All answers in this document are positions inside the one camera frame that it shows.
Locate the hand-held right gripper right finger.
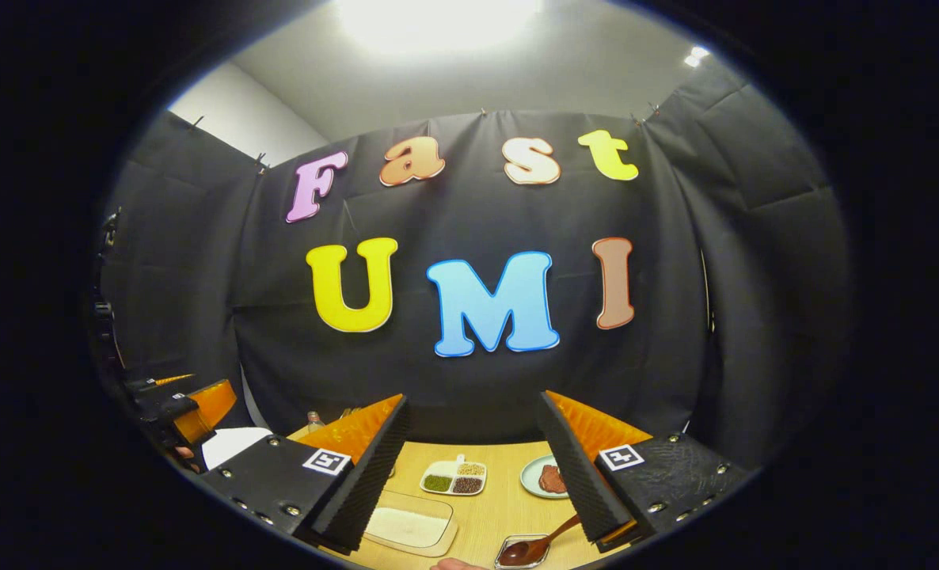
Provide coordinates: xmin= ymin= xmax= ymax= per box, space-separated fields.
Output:
xmin=534 ymin=389 xmax=751 ymax=553

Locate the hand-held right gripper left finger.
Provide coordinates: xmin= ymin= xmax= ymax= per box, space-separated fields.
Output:
xmin=200 ymin=393 xmax=411 ymax=555

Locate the white rice cooker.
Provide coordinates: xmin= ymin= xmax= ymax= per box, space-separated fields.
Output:
xmin=200 ymin=427 xmax=275 ymax=473

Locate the dark wooden spoon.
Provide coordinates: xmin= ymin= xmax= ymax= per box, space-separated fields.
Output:
xmin=500 ymin=513 xmax=584 ymax=567

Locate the clear square chopstick holder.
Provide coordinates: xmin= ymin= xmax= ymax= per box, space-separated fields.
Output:
xmin=493 ymin=534 xmax=552 ymax=570

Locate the pale green plate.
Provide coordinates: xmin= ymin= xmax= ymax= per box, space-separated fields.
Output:
xmin=519 ymin=454 xmax=572 ymax=500

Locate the white divided grain dish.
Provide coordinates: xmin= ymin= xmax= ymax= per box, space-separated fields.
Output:
xmin=420 ymin=454 xmax=489 ymax=498

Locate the ceiling light panel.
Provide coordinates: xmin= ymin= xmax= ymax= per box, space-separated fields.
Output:
xmin=333 ymin=0 xmax=543 ymax=50

